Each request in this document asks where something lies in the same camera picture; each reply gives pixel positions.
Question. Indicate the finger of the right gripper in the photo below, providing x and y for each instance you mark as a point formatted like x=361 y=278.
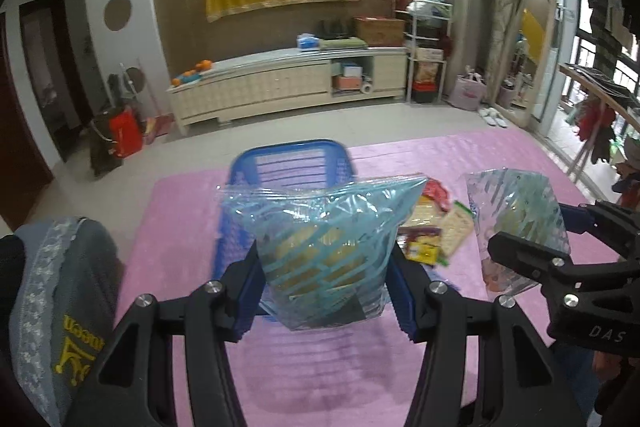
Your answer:
x=527 y=259
x=579 y=219

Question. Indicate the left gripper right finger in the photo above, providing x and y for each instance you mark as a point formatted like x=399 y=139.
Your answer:
x=484 y=363

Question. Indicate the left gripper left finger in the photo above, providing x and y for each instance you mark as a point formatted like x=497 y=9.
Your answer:
x=131 y=382

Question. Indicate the teal striped snack bag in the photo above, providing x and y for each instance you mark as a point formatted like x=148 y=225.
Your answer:
x=518 y=202
x=325 y=251

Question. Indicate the green-edged cracker pack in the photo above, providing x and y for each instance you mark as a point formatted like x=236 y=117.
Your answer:
x=456 y=225

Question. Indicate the dark yellow snack packet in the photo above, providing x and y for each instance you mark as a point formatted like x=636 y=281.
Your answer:
x=425 y=253

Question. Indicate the large cracker pack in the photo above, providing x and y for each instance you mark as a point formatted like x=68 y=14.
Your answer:
x=426 y=213

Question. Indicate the red snack packet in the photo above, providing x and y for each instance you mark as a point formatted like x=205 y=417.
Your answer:
x=435 y=191

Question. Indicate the blue plastic basket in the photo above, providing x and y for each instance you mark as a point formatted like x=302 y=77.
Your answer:
x=280 y=186

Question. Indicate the pink quilted table cloth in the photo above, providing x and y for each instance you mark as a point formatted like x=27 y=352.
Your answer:
x=362 y=374

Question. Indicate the grey lace cushion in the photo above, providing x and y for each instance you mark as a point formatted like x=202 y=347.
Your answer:
x=64 y=310

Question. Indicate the white slippers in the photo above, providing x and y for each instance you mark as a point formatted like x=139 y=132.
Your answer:
x=492 y=117

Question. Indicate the pink gift bag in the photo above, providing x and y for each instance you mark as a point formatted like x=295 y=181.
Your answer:
x=469 y=91

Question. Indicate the standing mirror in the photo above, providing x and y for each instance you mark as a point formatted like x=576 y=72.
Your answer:
x=523 y=60

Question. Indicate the white metal shelf rack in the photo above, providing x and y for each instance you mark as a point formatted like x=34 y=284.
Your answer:
x=427 y=38

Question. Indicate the red bag on floor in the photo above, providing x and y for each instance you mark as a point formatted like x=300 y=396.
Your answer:
x=126 y=133

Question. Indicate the brown cardboard box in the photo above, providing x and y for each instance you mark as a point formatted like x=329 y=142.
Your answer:
x=380 y=31

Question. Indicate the oranges on cabinet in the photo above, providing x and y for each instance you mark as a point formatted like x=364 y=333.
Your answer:
x=199 y=71

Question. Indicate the cream TV cabinet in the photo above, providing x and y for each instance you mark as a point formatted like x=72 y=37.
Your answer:
x=282 y=80

